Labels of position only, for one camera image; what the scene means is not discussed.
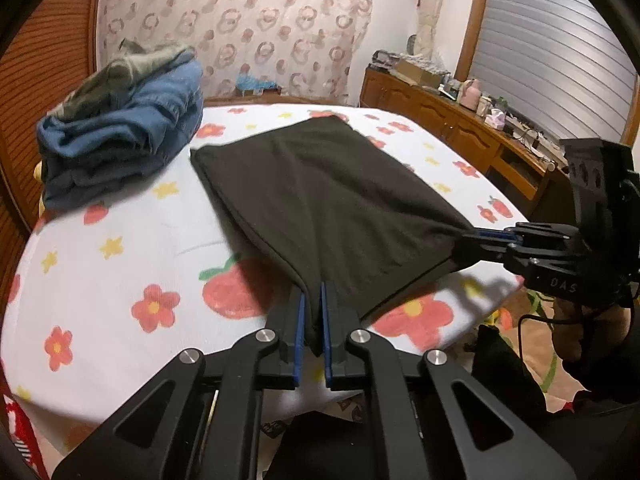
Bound grey window blind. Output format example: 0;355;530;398
469;0;640;147

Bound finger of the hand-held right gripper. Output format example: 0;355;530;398
470;222;584;247
452;232;523;272

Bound brown slatted wooden wardrobe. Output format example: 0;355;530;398
0;0;107;283

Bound cardboard box with floral cloth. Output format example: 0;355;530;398
395;55;444;87

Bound red printed cloth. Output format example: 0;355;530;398
0;392;39;471

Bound folded grey-green pants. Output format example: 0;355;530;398
52;39;197;122

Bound person's right hand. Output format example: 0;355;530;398
550;300;631;364

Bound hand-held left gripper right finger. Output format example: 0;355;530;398
320;280;578;480

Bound folded blue jeans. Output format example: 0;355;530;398
42;110;204;212
37;60;204;162

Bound black cable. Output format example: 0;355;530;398
516;311;557;392

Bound white flower-print sheet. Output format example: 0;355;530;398
0;102;532;457

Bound blue plastic bag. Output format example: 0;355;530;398
235;74;277;96

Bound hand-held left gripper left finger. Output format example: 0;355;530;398
50;290;308;480

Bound pink thermos jug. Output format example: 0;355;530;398
459;79;481;110

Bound tied beige curtain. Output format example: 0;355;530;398
414;0;454;69

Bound circle-pattern sheer curtain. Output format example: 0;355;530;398
95;0;374;107

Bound person's dark clothing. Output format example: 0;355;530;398
470;322;640;461

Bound black pants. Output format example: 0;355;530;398
189;114;474;359

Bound wooden sideboard cabinet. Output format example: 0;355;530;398
360;67;562;202

